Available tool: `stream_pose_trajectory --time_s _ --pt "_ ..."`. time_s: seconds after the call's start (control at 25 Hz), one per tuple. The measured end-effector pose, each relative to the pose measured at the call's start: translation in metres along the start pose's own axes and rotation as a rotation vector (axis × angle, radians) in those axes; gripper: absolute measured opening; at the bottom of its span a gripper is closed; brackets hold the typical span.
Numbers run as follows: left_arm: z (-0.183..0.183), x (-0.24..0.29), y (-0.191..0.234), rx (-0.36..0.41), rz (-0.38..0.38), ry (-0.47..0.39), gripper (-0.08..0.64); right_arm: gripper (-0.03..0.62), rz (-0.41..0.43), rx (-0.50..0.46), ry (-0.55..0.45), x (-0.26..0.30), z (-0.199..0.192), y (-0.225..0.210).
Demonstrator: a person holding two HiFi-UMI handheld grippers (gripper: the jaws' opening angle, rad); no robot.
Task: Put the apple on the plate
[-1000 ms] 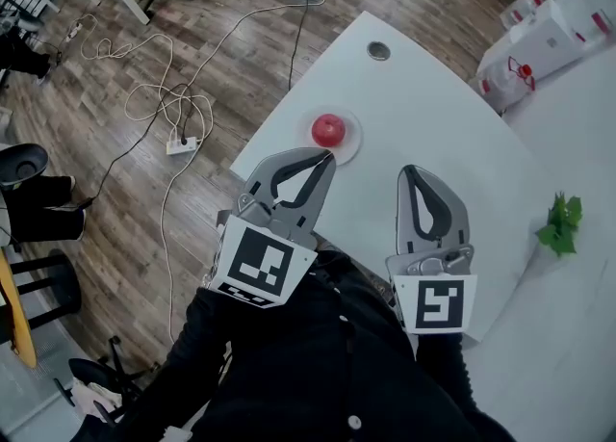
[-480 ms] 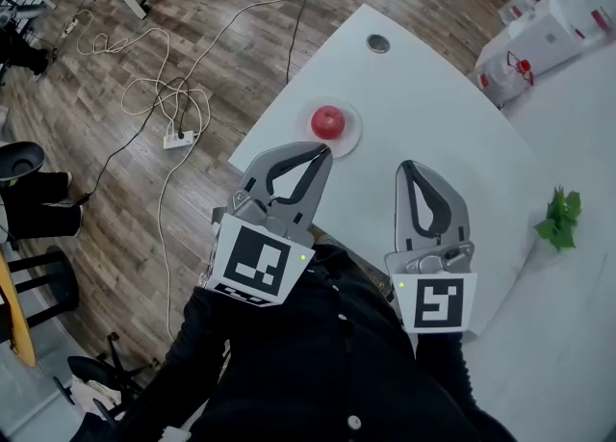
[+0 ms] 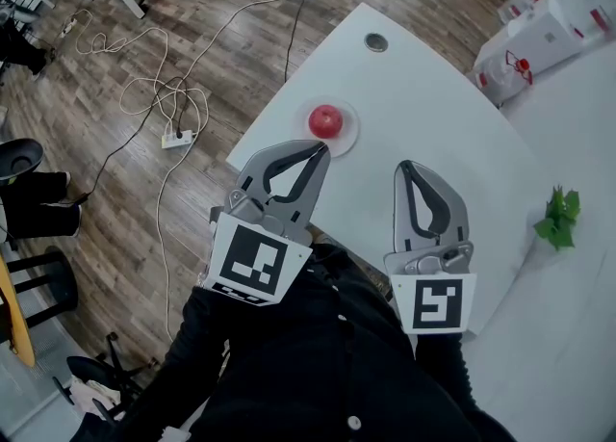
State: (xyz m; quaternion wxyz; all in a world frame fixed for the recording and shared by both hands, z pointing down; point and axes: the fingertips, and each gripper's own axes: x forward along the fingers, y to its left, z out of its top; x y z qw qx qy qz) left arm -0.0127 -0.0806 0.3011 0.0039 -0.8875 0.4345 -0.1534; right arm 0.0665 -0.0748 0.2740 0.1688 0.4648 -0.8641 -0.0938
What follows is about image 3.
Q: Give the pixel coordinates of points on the small green plant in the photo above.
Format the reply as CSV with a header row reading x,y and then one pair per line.
x,y
560,218

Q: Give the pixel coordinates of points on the black round seat shell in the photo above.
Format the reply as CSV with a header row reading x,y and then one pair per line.
x,y
19,161

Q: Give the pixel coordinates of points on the red apple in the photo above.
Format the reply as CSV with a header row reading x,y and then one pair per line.
x,y
325,121

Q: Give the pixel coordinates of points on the person's black cardigan torso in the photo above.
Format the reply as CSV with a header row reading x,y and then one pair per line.
x,y
298,363

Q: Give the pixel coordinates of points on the white power strip with plugs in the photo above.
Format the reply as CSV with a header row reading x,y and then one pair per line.
x,y
175,140

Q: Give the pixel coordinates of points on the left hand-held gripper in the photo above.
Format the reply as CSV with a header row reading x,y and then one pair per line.
x,y
252,257

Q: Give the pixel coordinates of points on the large white cardboard box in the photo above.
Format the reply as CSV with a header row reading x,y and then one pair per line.
x,y
534,40

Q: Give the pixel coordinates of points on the small white power strip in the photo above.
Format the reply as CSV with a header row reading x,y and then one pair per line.
x,y
68,28

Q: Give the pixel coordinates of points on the yellow wooden table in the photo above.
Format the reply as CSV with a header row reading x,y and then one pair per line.
x,y
17,329

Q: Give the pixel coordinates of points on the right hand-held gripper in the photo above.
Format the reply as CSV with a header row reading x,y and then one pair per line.
x,y
435,303

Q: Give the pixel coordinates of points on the clear jug with red cap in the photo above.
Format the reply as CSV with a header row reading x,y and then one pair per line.
x,y
505,76

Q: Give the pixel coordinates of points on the black round stool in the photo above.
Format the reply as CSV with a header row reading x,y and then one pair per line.
x,y
53,281

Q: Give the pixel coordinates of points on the person's right forearm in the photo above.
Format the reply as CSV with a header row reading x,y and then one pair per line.
x,y
443,368

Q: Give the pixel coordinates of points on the person's left forearm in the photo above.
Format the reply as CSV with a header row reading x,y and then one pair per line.
x,y
192,334

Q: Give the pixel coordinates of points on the black swivel chair with cloth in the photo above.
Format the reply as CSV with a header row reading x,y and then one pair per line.
x,y
103,382

